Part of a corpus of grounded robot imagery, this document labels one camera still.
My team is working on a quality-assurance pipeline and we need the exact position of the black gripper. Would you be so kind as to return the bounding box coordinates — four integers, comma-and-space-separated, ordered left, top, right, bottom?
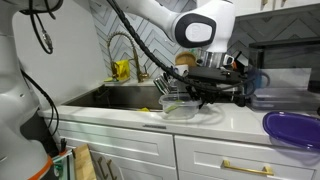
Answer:
186, 67, 247, 100

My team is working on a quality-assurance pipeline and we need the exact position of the clear plastic lunch box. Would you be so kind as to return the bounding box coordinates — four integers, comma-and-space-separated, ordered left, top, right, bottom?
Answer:
159, 93, 202, 120

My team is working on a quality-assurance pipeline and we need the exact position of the green measuring spoon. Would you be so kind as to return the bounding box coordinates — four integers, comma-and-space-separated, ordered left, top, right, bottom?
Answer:
164, 100, 183, 114

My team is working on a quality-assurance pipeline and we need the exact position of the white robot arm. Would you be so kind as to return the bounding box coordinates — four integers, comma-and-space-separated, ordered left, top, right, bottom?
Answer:
0, 0, 236, 180

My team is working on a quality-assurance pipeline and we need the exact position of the yellow glove in sink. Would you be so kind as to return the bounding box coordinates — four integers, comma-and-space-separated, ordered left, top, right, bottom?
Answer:
139, 107, 150, 112

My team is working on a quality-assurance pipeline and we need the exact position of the stainless steel sink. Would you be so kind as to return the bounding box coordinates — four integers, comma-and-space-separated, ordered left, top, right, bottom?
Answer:
65, 85, 162, 111

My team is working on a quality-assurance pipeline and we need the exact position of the wooden cutting board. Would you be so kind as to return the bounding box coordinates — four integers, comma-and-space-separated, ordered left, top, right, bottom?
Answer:
175, 51, 196, 67

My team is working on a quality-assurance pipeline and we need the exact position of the gold spring faucet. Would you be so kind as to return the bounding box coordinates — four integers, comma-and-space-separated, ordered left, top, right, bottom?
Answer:
106, 31, 150, 84

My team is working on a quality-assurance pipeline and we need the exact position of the clear storage container stack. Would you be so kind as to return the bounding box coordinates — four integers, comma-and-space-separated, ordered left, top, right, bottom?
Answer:
251, 88, 320, 111

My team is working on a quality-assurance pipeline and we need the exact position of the white upper cabinet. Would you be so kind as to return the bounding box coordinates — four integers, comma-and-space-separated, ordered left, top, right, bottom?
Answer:
232, 0, 320, 18

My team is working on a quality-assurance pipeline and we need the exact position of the black appliance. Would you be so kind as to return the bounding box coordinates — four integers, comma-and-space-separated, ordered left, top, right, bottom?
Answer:
249, 38, 320, 93

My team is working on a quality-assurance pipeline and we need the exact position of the yellow glove on faucet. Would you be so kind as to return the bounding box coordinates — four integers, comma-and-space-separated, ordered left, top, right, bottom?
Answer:
111, 59, 130, 81

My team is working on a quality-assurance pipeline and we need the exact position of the purple container lid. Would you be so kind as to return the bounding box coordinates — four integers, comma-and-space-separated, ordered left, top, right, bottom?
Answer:
262, 111, 320, 151

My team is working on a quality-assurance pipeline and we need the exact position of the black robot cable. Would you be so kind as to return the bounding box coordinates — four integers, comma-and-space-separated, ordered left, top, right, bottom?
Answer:
19, 0, 248, 134

